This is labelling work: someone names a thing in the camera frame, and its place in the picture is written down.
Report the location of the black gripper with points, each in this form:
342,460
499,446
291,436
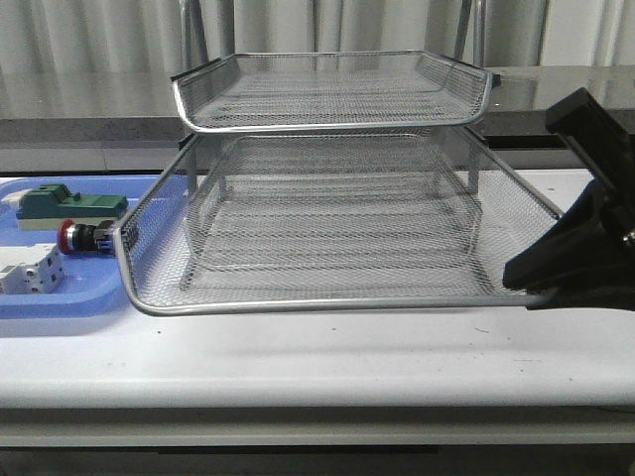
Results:
587,258

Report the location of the mesh tray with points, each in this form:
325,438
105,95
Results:
162,278
330,223
261,93

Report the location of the red emergency stop button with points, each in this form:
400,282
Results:
73,238

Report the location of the blue plastic tray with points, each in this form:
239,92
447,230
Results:
91,284

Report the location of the white circuit breaker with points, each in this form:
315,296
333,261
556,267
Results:
34,269

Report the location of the grey stone counter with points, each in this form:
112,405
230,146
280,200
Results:
91,107

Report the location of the silver metal rack frame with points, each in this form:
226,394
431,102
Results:
330,176

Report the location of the green and beige switch block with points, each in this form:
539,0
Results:
46,207

